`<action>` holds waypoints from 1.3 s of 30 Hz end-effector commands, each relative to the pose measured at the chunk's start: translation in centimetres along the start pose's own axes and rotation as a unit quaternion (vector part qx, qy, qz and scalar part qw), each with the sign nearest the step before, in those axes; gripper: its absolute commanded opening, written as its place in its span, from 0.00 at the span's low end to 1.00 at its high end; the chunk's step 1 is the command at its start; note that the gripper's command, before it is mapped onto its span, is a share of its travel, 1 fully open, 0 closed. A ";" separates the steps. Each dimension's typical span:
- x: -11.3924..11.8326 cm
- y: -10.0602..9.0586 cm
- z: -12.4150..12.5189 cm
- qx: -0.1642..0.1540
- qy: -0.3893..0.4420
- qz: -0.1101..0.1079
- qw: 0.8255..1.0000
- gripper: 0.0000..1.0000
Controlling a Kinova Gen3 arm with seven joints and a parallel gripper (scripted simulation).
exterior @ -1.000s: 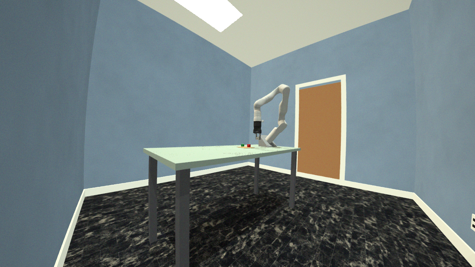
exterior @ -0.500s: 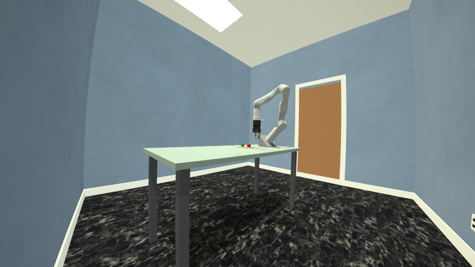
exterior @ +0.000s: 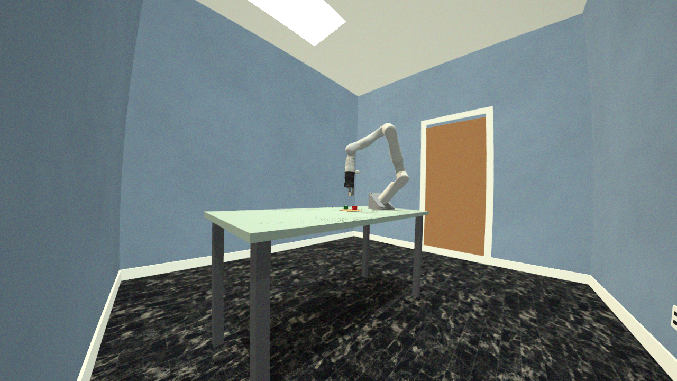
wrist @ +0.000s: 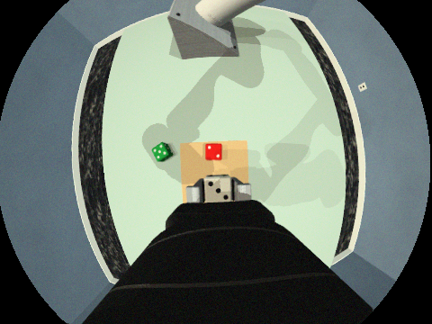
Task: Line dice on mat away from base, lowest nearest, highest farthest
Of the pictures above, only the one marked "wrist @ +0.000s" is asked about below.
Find white die with black pips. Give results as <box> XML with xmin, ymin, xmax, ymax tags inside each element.
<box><xmin>204</xmin><ymin>175</ymin><xmax>232</xmax><ymax>203</ymax></box>

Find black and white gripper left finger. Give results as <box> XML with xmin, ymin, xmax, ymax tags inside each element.
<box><xmin>185</xmin><ymin>178</ymin><xmax>205</xmax><ymax>203</ymax></box>

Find tan flat mat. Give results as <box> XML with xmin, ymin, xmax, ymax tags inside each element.
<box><xmin>180</xmin><ymin>140</ymin><xmax>248</xmax><ymax>203</ymax></box>

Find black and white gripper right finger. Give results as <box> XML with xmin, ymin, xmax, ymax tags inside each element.
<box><xmin>231</xmin><ymin>177</ymin><xmax>251</xmax><ymax>201</ymax></box>

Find green die with white pips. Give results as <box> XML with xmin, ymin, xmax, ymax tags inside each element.
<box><xmin>152</xmin><ymin>142</ymin><xmax>173</xmax><ymax>162</ymax></box>

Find red die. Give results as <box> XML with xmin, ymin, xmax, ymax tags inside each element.
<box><xmin>205</xmin><ymin>144</ymin><xmax>222</xmax><ymax>160</ymax></box>

